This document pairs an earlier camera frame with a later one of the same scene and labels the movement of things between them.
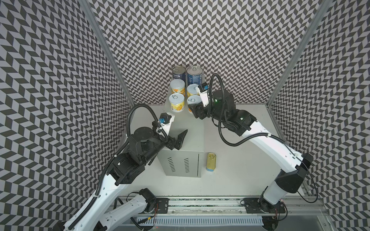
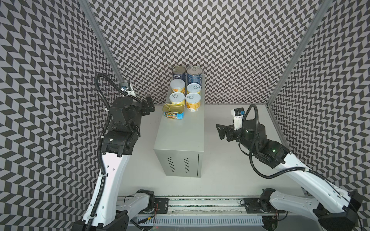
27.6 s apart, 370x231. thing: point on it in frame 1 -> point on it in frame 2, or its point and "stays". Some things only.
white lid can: (178, 86) stays
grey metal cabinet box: (187, 160) stays
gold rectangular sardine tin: (211, 161) -> (173, 111)
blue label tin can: (194, 75) stays
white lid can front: (191, 99) stays
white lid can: (177, 102) stays
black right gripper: (204, 109) -> (231, 133)
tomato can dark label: (179, 72) stays
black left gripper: (171, 145) -> (145, 109)
